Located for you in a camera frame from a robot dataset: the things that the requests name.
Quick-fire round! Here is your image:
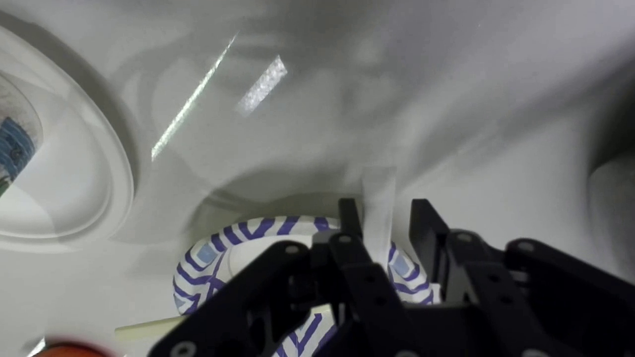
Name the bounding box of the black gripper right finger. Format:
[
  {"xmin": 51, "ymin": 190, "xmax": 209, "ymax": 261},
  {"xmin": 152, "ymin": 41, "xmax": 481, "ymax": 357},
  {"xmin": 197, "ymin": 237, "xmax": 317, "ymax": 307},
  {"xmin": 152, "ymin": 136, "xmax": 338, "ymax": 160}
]
[{"xmin": 408, "ymin": 198, "xmax": 448, "ymax": 283}]

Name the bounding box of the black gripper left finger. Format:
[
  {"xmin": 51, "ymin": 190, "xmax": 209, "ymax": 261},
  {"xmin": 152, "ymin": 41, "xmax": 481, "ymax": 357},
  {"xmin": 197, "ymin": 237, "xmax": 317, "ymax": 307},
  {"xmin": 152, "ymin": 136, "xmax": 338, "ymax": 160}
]
[{"xmin": 336, "ymin": 198, "xmax": 362, "ymax": 237}]

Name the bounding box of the white cup lid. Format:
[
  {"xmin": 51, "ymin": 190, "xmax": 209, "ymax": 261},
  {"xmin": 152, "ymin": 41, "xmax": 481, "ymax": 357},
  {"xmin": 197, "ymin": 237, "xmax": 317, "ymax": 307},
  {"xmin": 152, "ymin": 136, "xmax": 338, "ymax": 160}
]
[{"xmin": 0, "ymin": 25, "xmax": 134, "ymax": 251}]

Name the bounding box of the blue patterned paper plate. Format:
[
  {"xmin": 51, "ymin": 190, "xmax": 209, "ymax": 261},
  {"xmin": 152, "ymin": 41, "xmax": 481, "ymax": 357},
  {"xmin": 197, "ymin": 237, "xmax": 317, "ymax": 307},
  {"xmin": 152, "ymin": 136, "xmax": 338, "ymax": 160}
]
[{"xmin": 172, "ymin": 215, "xmax": 440, "ymax": 357}]

